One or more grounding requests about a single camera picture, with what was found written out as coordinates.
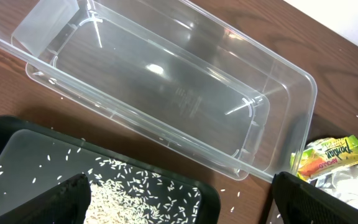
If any black tray bin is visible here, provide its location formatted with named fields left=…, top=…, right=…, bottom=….
left=0, top=116, right=221, bottom=223

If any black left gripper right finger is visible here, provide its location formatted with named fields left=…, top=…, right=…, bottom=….
left=272, top=172, right=358, bottom=224

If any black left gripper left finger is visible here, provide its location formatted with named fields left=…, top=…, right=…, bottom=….
left=0, top=174, right=91, bottom=224

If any pile of white rice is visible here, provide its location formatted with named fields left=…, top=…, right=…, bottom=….
left=0, top=146, right=201, bottom=224

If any clear plastic bin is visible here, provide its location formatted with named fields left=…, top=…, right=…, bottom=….
left=0, top=0, right=317, bottom=181

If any green yellow snack wrapper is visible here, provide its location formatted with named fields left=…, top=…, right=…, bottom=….
left=296, top=135, right=358, bottom=182

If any white napkin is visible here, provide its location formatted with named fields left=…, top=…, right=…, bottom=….
left=315, top=165, right=358, bottom=209

